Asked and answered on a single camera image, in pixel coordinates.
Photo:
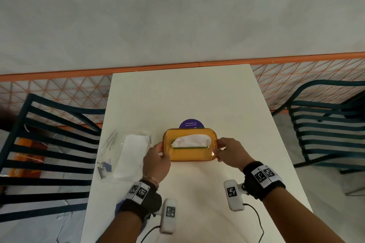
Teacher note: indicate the person's left hand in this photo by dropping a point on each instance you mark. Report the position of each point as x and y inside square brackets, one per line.
[155, 166]

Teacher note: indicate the person's right hand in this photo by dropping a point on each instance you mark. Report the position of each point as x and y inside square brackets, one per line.
[235, 154]

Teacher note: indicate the orange plastic lid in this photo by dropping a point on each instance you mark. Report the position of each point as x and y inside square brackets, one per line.
[171, 136]

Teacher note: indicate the clear cat print tissue wrapper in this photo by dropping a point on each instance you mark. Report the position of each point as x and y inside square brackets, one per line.
[108, 143]

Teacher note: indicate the person's right forearm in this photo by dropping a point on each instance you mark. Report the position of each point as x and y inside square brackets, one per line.
[299, 220]

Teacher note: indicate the black right wristband with markers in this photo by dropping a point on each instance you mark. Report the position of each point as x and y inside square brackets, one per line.
[263, 180]

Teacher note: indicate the purple round sticker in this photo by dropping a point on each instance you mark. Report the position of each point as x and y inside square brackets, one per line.
[191, 122]

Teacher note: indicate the dark green slatted chair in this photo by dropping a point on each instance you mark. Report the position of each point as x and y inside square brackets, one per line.
[322, 126]
[28, 160]

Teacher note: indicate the orange mesh fence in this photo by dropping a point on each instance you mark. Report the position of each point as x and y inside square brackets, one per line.
[57, 76]

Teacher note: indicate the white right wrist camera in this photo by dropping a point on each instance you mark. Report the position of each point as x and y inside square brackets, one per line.
[233, 194]

